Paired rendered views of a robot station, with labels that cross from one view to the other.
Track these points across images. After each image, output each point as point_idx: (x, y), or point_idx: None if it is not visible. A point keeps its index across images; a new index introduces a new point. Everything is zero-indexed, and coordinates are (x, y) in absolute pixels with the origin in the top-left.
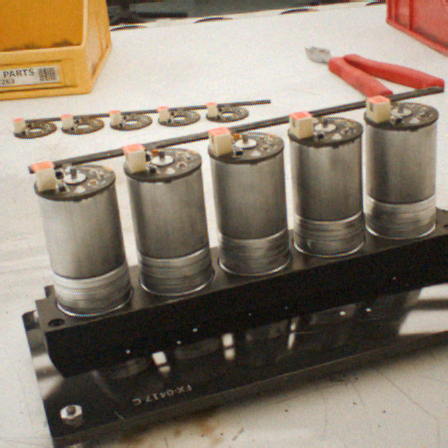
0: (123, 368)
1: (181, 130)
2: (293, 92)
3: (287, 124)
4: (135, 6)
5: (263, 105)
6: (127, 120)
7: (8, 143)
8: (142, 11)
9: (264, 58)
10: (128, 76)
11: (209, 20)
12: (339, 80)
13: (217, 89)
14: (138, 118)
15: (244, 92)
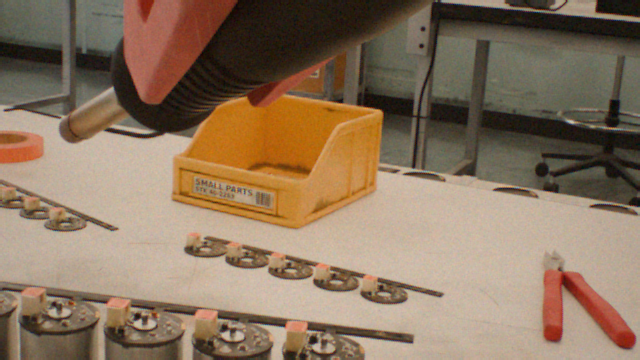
0: None
1: (323, 294)
2: (478, 293)
3: (425, 325)
4: (628, 152)
5: (431, 296)
6: (290, 267)
7: (171, 253)
8: (633, 159)
9: (500, 247)
10: (351, 224)
11: (514, 190)
12: (541, 297)
13: (412, 264)
14: (301, 268)
15: (432, 276)
